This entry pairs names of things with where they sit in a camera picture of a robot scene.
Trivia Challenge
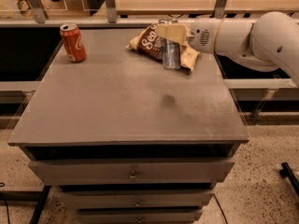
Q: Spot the black floor stand right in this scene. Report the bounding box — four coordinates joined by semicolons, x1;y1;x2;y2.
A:
279;162;299;196

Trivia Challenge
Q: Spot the top grey drawer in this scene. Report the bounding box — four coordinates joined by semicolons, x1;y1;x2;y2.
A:
29;159;234;186

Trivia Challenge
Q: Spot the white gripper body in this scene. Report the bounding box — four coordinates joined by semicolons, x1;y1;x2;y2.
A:
189;18;222;54

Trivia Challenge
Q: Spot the grey drawer cabinet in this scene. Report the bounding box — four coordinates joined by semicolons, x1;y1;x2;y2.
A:
9;29;249;213

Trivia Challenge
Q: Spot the black floor bar left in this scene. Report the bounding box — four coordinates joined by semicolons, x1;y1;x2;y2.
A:
29;186;50;224

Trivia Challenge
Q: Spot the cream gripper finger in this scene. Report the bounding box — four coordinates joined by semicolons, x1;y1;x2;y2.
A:
156;23;193;44

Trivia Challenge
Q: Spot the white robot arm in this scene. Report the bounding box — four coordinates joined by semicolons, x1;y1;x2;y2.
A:
156;12;299;85

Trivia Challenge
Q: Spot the bottom grey drawer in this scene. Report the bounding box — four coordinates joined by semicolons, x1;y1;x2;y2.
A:
77;209;202;224

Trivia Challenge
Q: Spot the silver redbull can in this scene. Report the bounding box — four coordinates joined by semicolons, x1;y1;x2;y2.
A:
160;37;180;70

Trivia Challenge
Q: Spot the red cola can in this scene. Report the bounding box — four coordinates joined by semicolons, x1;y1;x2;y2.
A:
60;23;86;63

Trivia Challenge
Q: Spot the grey metal railing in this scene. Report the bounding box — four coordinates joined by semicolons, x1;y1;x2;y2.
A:
0;0;265;28

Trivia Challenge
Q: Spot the brown chip bag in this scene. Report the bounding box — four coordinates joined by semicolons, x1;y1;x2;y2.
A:
127;23;199;71

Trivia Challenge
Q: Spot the middle grey drawer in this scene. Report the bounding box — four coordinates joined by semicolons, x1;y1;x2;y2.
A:
61;189;213;209

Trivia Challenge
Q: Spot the grey drawer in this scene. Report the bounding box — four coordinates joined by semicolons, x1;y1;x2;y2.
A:
77;209;202;224
61;189;213;209
29;159;234;186

